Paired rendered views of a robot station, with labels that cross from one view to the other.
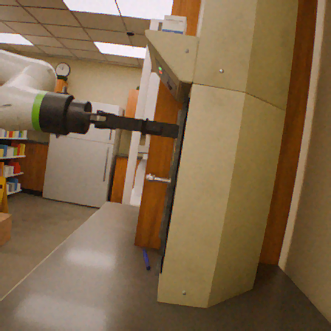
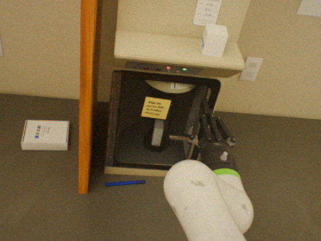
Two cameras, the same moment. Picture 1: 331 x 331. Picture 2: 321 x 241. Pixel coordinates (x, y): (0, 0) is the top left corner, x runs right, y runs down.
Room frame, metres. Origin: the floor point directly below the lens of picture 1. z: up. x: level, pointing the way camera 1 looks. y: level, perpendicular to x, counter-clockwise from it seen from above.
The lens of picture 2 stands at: (1.00, 0.82, 1.97)
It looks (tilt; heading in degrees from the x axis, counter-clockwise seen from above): 41 degrees down; 259
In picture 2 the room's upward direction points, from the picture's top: 12 degrees clockwise
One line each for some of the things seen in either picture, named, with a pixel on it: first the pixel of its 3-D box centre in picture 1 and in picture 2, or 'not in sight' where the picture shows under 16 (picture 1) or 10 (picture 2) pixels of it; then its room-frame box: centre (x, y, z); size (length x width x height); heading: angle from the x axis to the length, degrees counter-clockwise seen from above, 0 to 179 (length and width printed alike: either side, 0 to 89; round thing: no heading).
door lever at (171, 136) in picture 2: (159, 177); (183, 133); (0.76, 0.01, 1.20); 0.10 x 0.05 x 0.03; 179
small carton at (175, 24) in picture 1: (173, 31); (214, 40); (0.75, 0.03, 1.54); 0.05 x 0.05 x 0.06; 85
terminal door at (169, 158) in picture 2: (171, 180); (159, 127); (0.83, -0.02, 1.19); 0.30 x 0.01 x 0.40; 179
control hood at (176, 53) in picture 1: (168, 72); (176, 64); (0.83, 0.03, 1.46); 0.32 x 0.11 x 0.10; 0
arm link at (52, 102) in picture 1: (60, 111); (219, 170); (0.72, 0.25, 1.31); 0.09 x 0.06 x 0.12; 0
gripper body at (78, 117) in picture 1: (91, 118); (214, 149); (0.72, 0.18, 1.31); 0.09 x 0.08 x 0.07; 90
